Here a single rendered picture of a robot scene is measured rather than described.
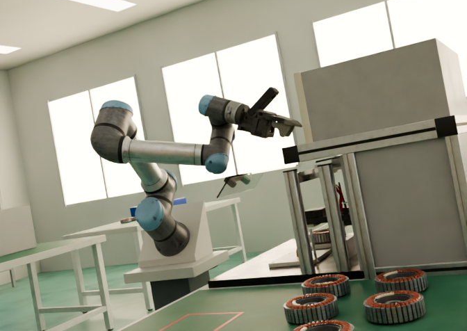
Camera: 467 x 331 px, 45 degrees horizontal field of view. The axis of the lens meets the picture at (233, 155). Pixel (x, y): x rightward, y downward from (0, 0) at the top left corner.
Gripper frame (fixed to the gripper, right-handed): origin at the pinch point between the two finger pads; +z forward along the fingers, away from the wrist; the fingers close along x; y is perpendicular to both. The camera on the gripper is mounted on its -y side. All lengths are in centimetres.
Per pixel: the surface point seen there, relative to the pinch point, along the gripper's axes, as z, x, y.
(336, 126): 16.5, 14.4, -3.4
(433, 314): 56, 56, 22
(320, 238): 11.2, -15.0, 37.6
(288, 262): 11.1, 11.1, 39.7
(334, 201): 24.0, 24.0, 14.6
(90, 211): -474, -469, 259
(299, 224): 16.3, 24.0, 23.5
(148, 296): -185, -222, 204
